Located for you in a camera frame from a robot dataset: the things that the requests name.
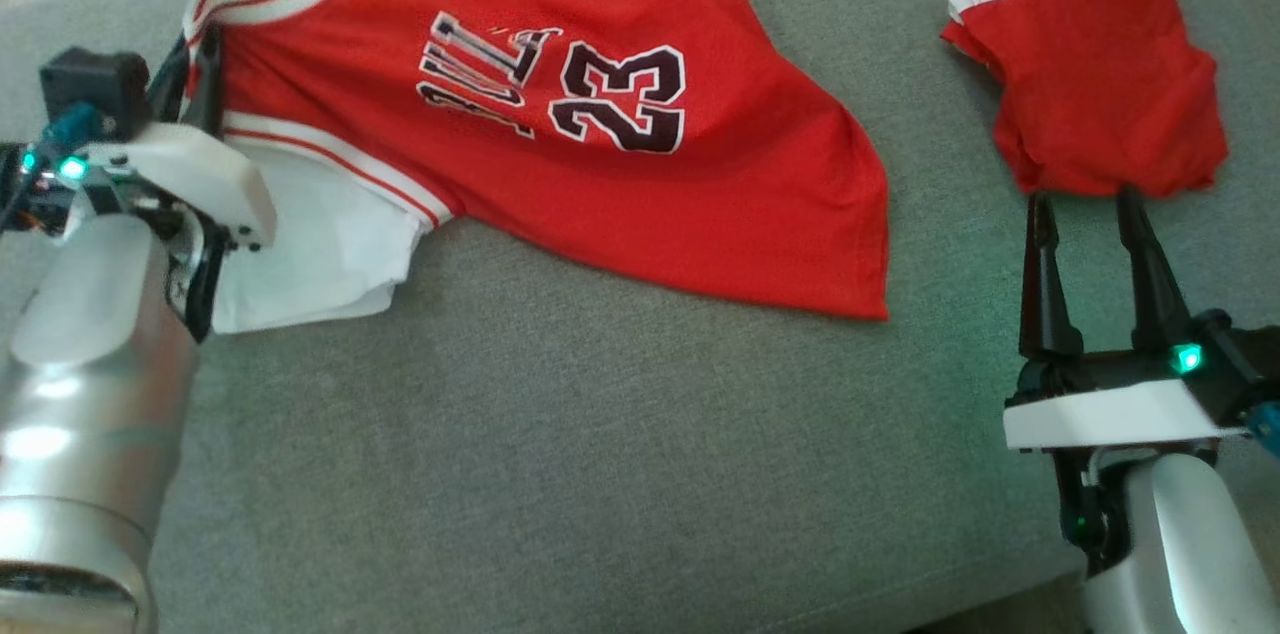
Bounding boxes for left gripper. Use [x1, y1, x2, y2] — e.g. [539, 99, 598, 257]
[83, 26, 279, 252]

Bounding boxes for red basketball shorts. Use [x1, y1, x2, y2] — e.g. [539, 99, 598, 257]
[940, 0, 1229, 200]

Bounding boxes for cable with teal connector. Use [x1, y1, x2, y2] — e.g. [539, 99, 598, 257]
[0, 102, 103, 235]
[1245, 402, 1280, 460]

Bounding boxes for right cable with teal connector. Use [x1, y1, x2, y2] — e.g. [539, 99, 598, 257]
[1245, 402, 1280, 460]

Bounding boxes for red basketball jersey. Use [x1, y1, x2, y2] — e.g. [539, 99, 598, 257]
[183, 0, 891, 335]

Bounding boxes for left cable with teal connector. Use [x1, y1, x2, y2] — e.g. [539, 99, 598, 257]
[0, 102, 103, 235]

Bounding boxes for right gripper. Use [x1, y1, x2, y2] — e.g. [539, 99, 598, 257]
[1003, 185, 1248, 453]

